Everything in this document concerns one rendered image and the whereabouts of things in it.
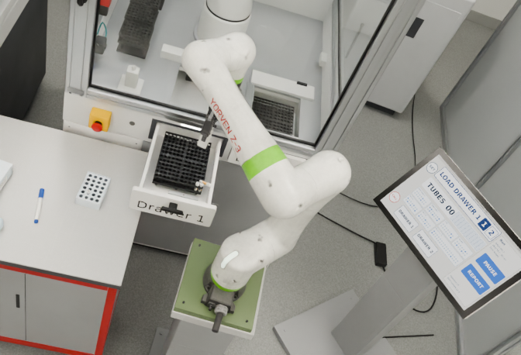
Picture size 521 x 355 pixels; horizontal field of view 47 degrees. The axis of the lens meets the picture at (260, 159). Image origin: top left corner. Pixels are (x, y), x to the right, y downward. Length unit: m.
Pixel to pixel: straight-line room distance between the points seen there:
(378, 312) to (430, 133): 1.91
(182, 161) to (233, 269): 0.52
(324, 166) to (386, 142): 2.45
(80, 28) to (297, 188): 0.94
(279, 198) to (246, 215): 1.13
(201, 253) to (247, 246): 0.28
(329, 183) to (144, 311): 1.49
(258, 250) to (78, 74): 0.88
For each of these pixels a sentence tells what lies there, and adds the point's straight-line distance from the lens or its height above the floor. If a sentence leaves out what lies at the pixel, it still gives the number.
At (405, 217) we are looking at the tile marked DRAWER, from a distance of 2.22.
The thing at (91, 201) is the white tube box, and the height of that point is 0.80.
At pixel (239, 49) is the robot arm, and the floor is 1.53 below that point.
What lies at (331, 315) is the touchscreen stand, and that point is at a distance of 3.05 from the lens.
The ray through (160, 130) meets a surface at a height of 0.86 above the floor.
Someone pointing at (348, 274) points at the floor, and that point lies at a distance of 3.26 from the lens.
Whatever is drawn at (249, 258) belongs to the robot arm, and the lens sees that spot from 1.84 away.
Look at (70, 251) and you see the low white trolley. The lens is 2.08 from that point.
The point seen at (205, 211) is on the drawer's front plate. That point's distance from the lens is 2.06.
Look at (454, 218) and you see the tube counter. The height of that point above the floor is 1.11.
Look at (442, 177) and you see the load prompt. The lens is 2.22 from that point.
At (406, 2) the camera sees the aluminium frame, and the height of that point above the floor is 1.68.
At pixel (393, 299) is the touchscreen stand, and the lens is 2.55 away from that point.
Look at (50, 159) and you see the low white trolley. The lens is 2.30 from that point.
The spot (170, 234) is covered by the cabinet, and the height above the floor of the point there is 0.21.
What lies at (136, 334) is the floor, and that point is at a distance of 2.80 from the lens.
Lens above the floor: 2.55
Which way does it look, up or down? 47 degrees down
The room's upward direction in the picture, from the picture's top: 24 degrees clockwise
